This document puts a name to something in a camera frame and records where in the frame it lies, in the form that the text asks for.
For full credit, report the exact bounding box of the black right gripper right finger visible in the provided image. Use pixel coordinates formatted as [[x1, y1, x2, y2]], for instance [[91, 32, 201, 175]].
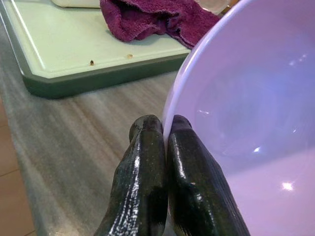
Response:
[[166, 114, 252, 236]]

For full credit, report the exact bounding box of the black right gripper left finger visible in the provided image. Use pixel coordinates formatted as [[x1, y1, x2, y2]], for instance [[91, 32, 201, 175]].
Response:
[[94, 114, 169, 236]]

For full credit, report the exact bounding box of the lilac plastic bowl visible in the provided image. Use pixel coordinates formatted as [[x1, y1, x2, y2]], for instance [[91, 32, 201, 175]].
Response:
[[162, 0, 315, 236]]

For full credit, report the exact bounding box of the pale green cutting board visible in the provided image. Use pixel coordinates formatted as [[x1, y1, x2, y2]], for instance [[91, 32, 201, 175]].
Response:
[[0, 0, 192, 100]]

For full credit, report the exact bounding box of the purple terry towel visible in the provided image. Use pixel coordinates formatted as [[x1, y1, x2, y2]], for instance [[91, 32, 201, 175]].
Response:
[[99, 0, 221, 50]]

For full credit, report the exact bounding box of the white slotted plastic scoop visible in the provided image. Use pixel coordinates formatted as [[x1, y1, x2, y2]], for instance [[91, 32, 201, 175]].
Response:
[[51, 0, 101, 8]]

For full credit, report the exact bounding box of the clear plastic food container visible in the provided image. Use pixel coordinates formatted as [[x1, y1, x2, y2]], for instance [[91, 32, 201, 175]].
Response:
[[196, 0, 231, 12]]

